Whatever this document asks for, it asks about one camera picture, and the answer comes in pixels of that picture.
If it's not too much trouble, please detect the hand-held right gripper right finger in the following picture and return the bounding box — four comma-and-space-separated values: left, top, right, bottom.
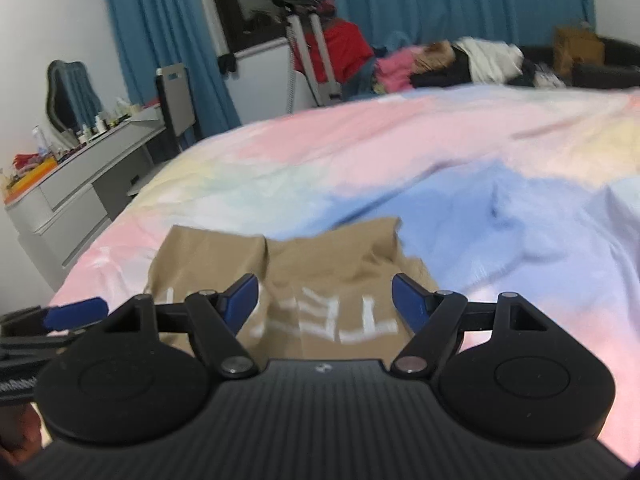
391, 273, 551, 377

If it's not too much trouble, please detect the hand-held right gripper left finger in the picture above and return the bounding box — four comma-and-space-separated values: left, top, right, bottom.
102, 274, 259, 380

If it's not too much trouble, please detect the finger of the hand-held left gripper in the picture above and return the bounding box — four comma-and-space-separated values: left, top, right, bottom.
2, 297, 110, 348

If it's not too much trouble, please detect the tan printed t-shirt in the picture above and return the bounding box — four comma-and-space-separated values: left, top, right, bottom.
142, 216, 441, 361

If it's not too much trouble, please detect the person's left hand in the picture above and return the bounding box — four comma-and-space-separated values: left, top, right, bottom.
0, 405, 43, 466

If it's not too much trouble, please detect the grey dresser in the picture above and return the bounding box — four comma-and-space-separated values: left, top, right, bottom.
4, 107, 168, 291

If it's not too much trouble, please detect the pastel tie-dye bed blanket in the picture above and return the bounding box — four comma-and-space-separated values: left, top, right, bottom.
47, 82, 640, 466

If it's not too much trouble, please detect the orange box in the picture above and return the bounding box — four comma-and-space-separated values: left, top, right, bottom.
7, 157, 58, 196

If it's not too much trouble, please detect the cluster of cosmetic bottles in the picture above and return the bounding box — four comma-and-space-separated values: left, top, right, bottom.
30, 97, 146, 157

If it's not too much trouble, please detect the grey and black chair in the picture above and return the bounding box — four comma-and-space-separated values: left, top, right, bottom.
155, 62, 203, 153

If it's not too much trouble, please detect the black framed mirror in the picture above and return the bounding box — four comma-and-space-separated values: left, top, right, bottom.
46, 60, 103, 136

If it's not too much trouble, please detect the blue denim cloth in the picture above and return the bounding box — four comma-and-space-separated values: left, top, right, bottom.
345, 30, 416, 100

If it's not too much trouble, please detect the white cabinet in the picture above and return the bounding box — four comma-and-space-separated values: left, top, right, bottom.
232, 37, 301, 123

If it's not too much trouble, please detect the black cloth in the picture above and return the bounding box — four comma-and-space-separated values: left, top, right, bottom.
410, 50, 476, 91

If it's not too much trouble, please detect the pink cloth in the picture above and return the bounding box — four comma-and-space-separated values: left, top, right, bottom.
375, 45, 432, 93

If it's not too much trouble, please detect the brown fuzzy cloth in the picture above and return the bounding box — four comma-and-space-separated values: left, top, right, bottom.
417, 40, 456, 73

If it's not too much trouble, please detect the garment steamer stand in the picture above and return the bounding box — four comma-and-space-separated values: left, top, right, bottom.
261, 0, 343, 107

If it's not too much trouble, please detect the white cloth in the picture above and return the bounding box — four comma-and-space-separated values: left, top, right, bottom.
452, 36, 524, 84

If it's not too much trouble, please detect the red cloth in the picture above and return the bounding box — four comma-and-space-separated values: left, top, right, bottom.
295, 17, 376, 86

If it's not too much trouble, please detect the dark window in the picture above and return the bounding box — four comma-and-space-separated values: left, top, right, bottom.
202, 0, 341, 56

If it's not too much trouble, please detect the brown cardboard box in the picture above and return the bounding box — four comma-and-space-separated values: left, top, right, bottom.
552, 25, 606, 78

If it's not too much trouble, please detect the black sofa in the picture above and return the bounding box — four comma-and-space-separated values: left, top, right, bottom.
520, 35, 640, 89

